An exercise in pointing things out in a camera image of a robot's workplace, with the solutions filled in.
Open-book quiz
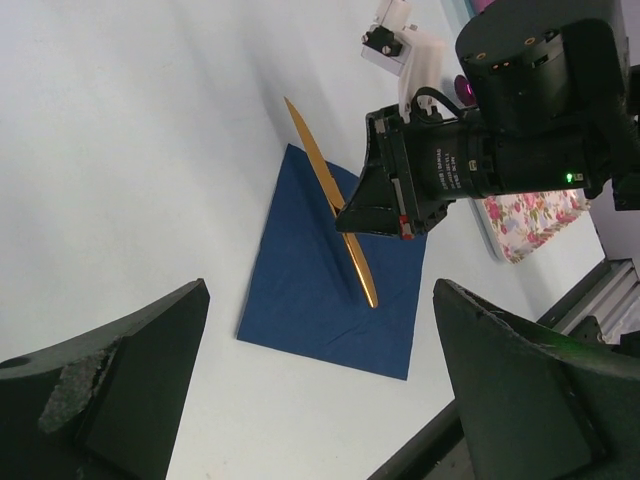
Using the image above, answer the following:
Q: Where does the dark blue paper napkin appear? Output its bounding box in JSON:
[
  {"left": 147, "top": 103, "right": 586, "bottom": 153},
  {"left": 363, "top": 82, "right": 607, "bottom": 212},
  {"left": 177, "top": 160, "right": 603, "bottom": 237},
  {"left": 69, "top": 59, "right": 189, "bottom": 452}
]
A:
[{"left": 236, "top": 145, "right": 426, "bottom": 380}]

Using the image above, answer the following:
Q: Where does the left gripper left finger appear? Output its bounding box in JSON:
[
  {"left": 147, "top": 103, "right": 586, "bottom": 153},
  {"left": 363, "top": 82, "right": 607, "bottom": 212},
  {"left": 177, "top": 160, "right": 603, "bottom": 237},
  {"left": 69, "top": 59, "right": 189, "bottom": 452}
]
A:
[{"left": 1, "top": 279, "right": 209, "bottom": 479}]

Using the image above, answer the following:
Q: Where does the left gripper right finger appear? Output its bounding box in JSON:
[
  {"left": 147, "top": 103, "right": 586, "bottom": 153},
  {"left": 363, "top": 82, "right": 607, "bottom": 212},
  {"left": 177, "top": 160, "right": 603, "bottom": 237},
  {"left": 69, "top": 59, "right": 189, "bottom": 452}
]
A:
[{"left": 433, "top": 279, "right": 639, "bottom": 479}]

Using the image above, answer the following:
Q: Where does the purple spoon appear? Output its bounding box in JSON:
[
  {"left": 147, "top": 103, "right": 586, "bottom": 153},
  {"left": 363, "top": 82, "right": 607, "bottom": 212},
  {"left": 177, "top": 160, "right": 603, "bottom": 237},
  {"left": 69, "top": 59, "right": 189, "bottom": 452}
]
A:
[{"left": 454, "top": 75, "right": 477, "bottom": 107}]

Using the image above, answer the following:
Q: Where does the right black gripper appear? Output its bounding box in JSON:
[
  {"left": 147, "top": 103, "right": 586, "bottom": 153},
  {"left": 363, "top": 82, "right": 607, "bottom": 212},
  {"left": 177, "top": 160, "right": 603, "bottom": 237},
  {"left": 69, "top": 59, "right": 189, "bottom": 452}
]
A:
[{"left": 335, "top": 105, "right": 500, "bottom": 240}]

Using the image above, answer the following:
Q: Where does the aluminium rail frame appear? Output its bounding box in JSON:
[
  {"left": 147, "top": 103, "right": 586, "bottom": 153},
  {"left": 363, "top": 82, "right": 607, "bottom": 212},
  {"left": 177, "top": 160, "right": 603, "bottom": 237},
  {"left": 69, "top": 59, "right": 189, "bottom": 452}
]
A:
[{"left": 537, "top": 259, "right": 639, "bottom": 344}]

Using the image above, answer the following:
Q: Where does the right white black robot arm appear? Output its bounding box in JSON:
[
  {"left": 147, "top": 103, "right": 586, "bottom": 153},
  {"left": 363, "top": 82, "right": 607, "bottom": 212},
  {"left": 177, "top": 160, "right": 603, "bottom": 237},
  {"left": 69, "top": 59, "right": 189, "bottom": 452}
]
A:
[{"left": 336, "top": 1, "right": 639, "bottom": 239}]

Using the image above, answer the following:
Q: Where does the floral cloth mat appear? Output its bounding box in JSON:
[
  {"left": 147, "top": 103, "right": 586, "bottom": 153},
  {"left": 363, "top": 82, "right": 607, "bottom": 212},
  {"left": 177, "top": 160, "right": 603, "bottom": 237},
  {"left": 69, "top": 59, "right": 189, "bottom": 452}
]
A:
[{"left": 470, "top": 190, "right": 590, "bottom": 264}]

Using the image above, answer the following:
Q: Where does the gold knife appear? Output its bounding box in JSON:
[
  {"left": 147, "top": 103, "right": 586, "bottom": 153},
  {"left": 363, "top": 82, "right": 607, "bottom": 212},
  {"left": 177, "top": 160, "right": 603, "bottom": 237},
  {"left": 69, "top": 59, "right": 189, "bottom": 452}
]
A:
[{"left": 283, "top": 96, "right": 380, "bottom": 310}]

